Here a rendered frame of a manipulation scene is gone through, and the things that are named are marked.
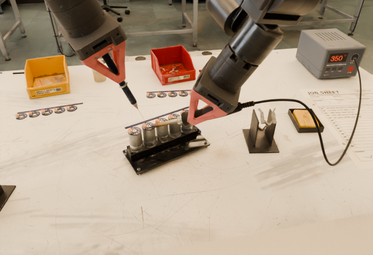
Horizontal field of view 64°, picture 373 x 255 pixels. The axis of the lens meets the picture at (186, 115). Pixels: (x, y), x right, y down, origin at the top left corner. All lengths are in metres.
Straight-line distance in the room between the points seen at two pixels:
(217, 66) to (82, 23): 0.19
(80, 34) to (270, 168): 0.40
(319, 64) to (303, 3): 0.52
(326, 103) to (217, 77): 0.43
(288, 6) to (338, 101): 0.49
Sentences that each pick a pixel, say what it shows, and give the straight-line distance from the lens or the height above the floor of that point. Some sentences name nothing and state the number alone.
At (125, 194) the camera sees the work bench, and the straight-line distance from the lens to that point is 0.53.
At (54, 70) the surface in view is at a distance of 0.94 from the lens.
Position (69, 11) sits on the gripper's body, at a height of 1.05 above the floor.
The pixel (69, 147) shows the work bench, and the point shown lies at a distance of 0.65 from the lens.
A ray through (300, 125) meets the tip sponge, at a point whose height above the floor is 0.76.
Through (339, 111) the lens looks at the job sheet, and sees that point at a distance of 0.80.
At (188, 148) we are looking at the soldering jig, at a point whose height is 0.76.
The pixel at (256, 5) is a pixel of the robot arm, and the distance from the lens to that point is 0.38.
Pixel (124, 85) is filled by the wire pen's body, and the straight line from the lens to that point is 0.48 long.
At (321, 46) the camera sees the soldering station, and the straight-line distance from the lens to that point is 0.90.
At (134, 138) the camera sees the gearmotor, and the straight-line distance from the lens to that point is 0.55.
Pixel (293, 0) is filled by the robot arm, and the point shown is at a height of 1.06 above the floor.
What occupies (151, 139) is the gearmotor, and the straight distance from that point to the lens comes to 0.57.
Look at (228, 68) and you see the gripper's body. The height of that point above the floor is 0.96.
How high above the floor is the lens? 1.15
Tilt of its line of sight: 35 degrees down
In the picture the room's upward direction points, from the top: straight up
